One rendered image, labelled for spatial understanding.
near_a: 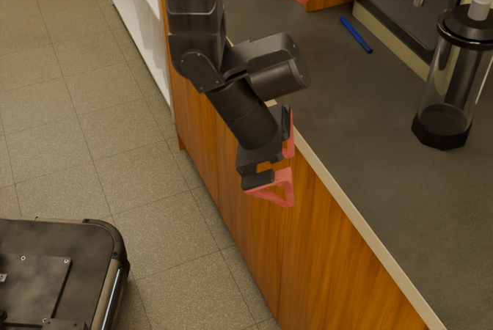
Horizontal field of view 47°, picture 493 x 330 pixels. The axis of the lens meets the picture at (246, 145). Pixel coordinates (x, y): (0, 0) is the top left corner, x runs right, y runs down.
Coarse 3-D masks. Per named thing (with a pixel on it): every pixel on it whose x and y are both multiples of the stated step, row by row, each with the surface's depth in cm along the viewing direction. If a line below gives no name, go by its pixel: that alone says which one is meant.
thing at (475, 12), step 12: (480, 0) 84; (456, 12) 87; (468, 12) 86; (480, 12) 84; (492, 12) 87; (456, 24) 85; (468, 24) 85; (480, 24) 85; (492, 24) 85; (468, 36) 84; (480, 36) 84; (492, 36) 84
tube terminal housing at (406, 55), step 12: (468, 0) 97; (492, 0) 99; (360, 12) 128; (372, 24) 125; (384, 36) 122; (396, 48) 119; (408, 48) 116; (408, 60) 117; (420, 60) 113; (420, 72) 114
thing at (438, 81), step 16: (448, 32) 86; (448, 48) 88; (464, 48) 85; (432, 64) 93; (448, 64) 89; (464, 64) 87; (480, 64) 87; (432, 80) 93; (448, 80) 90; (464, 80) 89; (480, 80) 90; (432, 96) 94; (448, 96) 92; (464, 96) 91; (480, 96) 93; (432, 112) 96; (448, 112) 94; (464, 112) 94; (432, 128) 98; (448, 128) 96; (464, 128) 97
